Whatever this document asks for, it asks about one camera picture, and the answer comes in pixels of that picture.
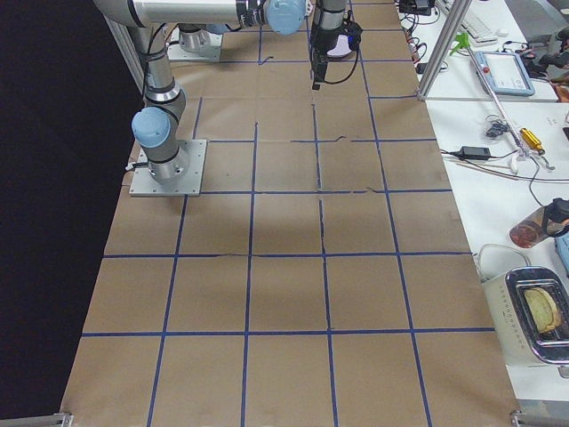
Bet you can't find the blue teach pendant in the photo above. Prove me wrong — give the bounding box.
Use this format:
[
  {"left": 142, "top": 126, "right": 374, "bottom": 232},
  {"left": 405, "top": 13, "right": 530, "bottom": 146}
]
[{"left": 474, "top": 51, "right": 535, "bottom": 97}]

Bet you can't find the white toaster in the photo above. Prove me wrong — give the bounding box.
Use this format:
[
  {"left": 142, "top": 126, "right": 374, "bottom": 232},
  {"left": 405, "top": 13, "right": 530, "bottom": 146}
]
[{"left": 482, "top": 249, "right": 568, "bottom": 378}]

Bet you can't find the toast slice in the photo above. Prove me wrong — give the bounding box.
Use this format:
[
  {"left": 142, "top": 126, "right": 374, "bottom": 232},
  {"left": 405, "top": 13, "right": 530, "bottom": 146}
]
[{"left": 524, "top": 287, "right": 562, "bottom": 334}]

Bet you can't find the black power adapter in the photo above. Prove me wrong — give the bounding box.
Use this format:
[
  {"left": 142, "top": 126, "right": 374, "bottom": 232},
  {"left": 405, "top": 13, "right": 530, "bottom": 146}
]
[{"left": 458, "top": 146, "right": 492, "bottom": 161}]

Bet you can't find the aluminium frame post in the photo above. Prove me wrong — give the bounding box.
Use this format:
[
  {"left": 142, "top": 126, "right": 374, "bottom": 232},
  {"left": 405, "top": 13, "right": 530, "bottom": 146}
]
[{"left": 417, "top": 0, "right": 471, "bottom": 101}]

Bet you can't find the green plastic clip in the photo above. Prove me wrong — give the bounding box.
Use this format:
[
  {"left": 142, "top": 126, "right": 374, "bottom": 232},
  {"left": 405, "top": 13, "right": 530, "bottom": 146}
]
[{"left": 449, "top": 32, "right": 470, "bottom": 56}]

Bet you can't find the long reacher stick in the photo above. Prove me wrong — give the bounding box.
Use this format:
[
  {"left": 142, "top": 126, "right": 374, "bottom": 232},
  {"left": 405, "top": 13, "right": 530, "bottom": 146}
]
[{"left": 465, "top": 45, "right": 529, "bottom": 176}]

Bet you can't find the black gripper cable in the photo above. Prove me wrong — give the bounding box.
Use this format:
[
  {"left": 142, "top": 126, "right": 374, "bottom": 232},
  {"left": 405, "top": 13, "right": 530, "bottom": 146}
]
[{"left": 322, "top": 11, "right": 362, "bottom": 85}]

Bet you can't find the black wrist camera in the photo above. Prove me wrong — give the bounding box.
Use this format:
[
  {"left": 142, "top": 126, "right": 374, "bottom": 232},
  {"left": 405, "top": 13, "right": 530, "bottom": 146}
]
[{"left": 341, "top": 20, "right": 363, "bottom": 52}]

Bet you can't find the brown paper table cover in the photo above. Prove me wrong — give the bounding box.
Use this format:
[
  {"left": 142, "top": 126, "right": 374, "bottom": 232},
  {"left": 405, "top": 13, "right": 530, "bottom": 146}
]
[{"left": 61, "top": 1, "right": 516, "bottom": 426}]

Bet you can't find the white keyboard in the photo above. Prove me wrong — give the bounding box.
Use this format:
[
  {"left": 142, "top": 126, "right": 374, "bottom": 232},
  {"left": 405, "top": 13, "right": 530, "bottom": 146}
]
[{"left": 435, "top": 0, "right": 498, "bottom": 46}]

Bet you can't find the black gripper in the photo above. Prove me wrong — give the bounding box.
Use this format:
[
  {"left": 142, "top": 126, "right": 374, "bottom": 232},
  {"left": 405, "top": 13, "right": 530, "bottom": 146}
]
[{"left": 309, "top": 27, "right": 341, "bottom": 91}]

